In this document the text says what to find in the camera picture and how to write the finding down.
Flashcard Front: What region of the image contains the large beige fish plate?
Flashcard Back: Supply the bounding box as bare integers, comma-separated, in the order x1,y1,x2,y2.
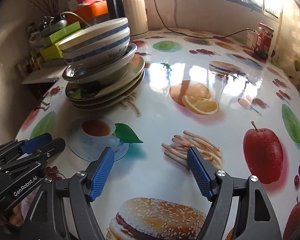
65,55,145,102

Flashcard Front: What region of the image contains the large blue striped bowl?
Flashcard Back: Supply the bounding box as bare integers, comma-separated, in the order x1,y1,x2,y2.
62,27,130,69

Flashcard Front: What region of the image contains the stainless steel bowl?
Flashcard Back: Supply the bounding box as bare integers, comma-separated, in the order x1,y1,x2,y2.
62,42,137,85

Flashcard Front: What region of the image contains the small blue striped bowl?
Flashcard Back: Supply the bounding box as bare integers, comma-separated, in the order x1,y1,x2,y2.
59,17,128,53

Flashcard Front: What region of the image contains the left hand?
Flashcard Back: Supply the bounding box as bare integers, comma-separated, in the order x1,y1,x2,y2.
0,203,24,227

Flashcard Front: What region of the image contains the lower lime green box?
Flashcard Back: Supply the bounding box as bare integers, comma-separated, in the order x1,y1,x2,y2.
40,42,63,62

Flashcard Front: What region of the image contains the fruit print tablecloth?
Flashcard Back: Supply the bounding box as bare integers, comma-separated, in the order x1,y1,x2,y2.
17,31,300,239

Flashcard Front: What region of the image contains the upper green box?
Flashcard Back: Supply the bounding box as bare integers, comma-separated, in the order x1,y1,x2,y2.
43,22,81,47

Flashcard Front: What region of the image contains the heart patterned curtain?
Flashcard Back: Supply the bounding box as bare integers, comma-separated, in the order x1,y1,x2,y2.
273,0,300,93

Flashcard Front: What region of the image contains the orange container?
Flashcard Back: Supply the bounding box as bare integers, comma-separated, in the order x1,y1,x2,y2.
66,1,110,29

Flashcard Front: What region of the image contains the white cup behind jar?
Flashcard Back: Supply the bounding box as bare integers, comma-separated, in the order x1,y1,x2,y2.
247,30,258,50

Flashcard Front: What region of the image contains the red lidded sauce jar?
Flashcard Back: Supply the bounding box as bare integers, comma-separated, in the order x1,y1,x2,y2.
254,23,274,61

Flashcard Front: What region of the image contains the cream electric kettle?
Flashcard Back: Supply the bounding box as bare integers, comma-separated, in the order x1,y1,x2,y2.
106,0,148,40

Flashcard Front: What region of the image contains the black power cable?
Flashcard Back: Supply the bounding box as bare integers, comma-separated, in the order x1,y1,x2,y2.
149,0,258,40

